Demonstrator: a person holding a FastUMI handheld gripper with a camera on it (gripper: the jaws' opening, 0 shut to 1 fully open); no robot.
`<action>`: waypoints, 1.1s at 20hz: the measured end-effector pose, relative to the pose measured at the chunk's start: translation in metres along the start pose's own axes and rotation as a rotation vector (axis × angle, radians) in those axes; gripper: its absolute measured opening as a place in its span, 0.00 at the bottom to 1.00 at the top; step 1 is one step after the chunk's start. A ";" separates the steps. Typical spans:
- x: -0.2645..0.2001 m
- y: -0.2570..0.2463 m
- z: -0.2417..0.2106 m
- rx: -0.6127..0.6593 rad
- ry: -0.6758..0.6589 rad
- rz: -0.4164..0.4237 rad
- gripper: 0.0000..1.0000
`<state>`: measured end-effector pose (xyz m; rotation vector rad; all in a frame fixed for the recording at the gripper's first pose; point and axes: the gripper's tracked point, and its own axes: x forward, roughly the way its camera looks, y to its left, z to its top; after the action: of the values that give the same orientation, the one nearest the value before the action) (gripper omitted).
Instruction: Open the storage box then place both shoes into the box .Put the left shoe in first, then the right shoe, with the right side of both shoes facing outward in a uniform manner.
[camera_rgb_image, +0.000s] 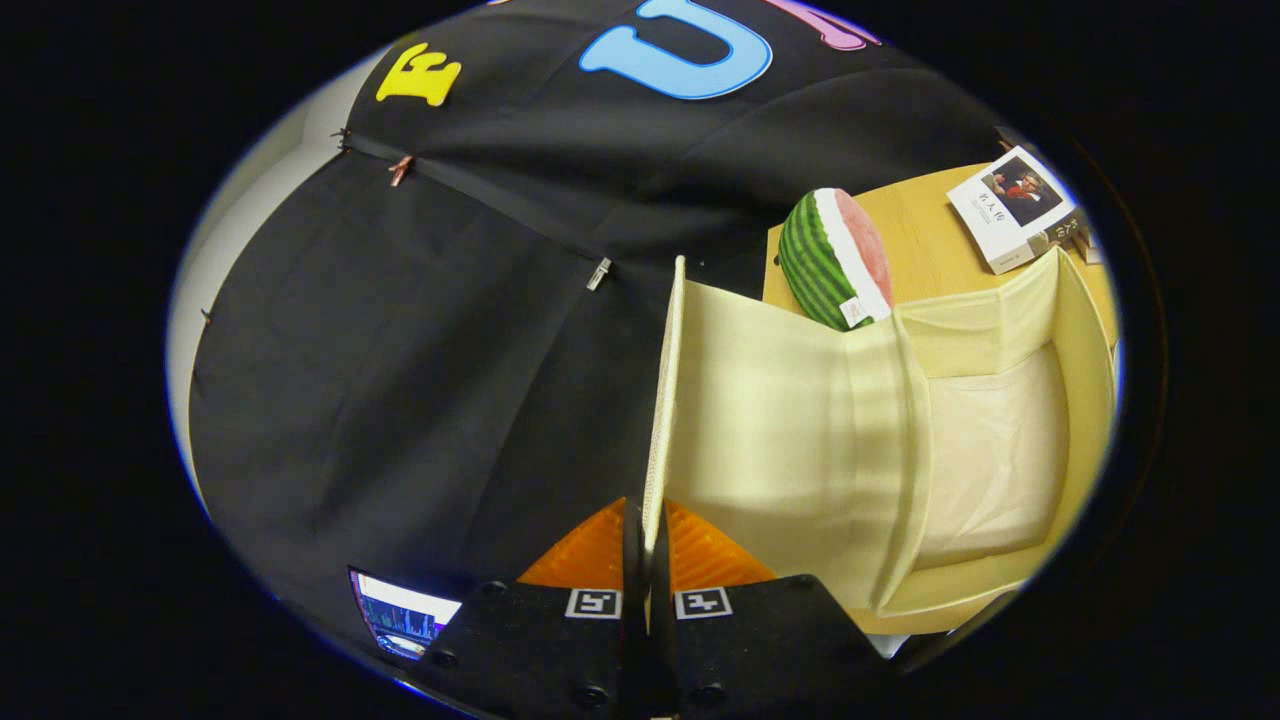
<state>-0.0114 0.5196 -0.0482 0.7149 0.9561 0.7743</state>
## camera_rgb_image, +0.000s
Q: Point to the watermelon slice plush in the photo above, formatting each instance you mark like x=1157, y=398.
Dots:
x=815, y=265

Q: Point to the silver clip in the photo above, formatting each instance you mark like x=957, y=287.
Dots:
x=598, y=274

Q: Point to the beige fabric storage box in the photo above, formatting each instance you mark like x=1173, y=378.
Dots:
x=780, y=420

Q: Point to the computer screen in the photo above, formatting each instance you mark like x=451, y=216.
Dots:
x=400, y=615

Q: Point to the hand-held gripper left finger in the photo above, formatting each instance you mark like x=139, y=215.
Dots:
x=540, y=650

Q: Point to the white portrait cover book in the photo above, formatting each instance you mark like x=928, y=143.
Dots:
x=1000, y=228

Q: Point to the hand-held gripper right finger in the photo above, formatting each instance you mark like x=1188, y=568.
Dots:
x=760, y=650

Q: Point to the pink clip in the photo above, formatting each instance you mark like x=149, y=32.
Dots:
x=400, y=171

